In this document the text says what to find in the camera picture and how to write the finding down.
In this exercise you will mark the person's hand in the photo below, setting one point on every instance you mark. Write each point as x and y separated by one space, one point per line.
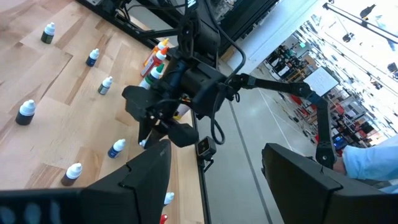
339 165

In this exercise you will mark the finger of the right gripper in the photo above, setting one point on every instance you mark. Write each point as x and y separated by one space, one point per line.
143 129
158 133

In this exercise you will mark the large red bottle orange tip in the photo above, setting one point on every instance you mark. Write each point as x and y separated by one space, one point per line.
149 66

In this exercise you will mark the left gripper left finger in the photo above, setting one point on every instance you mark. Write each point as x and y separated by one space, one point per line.
146 193

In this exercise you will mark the large green food colouring bottle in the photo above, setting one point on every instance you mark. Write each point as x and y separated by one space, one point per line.
154 74

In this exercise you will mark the large orange bottle yellow tip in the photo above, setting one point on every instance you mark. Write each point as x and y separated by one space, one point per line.
161 46

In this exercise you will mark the black side desk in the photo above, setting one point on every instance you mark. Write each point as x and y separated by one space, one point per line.
248 15

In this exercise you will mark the white board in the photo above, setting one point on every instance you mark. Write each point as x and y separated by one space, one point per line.
321 81

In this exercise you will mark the small dark dropper bottle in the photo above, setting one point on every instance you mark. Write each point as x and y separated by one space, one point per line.
113 152

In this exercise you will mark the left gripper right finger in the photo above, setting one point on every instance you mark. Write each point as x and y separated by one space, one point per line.
298 193

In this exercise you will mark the small black table camera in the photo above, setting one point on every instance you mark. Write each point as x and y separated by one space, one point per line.
206 147

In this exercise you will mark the person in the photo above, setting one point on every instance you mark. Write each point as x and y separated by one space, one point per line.
373 158

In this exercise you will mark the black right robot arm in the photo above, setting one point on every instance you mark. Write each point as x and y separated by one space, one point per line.
202 34

